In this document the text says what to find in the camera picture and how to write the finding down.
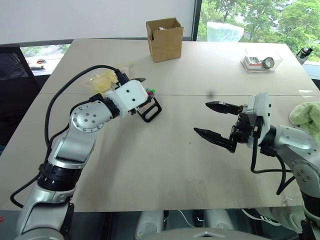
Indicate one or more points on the pink pen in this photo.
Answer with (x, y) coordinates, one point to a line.
(150, 93)

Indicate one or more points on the brown cardboard box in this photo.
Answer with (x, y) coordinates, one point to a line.
(167, 47)

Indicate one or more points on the green pen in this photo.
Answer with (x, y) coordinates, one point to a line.
(152, 89)

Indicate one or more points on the red and white small box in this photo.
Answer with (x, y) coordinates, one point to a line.
(252, 62)

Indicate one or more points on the round black tape roll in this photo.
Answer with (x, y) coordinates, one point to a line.
(268, 63)

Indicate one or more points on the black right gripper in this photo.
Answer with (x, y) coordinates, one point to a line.
(243, 130)

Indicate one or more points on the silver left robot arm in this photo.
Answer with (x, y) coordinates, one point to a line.
(85, 120)

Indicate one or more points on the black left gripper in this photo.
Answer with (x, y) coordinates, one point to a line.
(140, 107)

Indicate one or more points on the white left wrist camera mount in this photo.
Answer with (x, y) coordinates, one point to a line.
(130, 93)

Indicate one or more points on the white and red item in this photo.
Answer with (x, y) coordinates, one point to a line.
(37, 65)

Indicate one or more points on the black window post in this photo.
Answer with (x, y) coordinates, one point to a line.
(197, 20)

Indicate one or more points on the black mesh office chair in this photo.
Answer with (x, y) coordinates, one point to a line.
(12, 65)

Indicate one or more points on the translucent white plastic cover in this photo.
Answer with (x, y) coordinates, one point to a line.
(225, 31)

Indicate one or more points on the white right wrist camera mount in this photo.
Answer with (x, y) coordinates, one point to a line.
(263, 110)

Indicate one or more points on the small pale packet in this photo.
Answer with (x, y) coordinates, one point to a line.
(161, 28)

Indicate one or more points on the pale green towel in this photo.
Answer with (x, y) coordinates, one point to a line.
(306, 113)

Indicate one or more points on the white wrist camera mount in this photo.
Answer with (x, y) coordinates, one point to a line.
(130, 93)
(263, 110)

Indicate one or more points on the clear bag of yellow snacks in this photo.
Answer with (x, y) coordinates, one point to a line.
(102, 83)

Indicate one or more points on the silver rounded shell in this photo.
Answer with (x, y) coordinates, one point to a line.
(218, 218)
(151, 221)

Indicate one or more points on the black and white sneaker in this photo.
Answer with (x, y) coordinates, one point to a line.
(262, 217)

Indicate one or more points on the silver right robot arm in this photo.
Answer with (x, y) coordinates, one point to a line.
(292, 140)

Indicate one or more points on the small red item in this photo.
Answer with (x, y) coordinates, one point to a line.
(2, 219)

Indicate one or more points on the clear plastic container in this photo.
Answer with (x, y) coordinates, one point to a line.
(276, 62)

